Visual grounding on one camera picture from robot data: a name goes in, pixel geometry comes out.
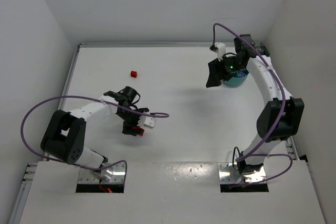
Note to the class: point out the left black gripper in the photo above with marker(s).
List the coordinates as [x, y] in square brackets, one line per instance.
[130, 127]

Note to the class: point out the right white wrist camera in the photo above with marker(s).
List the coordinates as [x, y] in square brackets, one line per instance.
[219, 48]

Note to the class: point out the metal base plate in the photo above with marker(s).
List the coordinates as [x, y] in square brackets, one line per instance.
[228, 175]
[112, 175]

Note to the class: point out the red curved lego brick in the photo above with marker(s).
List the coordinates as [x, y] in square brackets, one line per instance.
[137, 131]

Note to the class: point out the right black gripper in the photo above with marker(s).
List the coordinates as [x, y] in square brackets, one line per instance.
[217, 69]

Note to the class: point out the small red lego cube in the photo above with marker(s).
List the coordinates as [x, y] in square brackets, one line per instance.
[134, 74]

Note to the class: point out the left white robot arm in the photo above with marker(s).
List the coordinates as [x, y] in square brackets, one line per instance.
[64, 138]

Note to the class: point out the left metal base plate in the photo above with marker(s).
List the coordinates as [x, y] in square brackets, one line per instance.
[112, 175]

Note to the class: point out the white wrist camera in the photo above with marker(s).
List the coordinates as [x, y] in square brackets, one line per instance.
[219, 48]
[146, 121]

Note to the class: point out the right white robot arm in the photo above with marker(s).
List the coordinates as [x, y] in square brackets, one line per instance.
[282, 113]

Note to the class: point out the teal round divided container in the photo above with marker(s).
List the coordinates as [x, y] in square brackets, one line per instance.
[235, 81]

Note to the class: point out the dark purple square lego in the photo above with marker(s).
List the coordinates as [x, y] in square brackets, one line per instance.
[241, 74]

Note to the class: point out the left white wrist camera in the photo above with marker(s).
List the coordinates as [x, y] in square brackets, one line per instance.
[146, 121]

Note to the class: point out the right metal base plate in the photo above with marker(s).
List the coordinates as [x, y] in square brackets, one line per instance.
[228, 175]

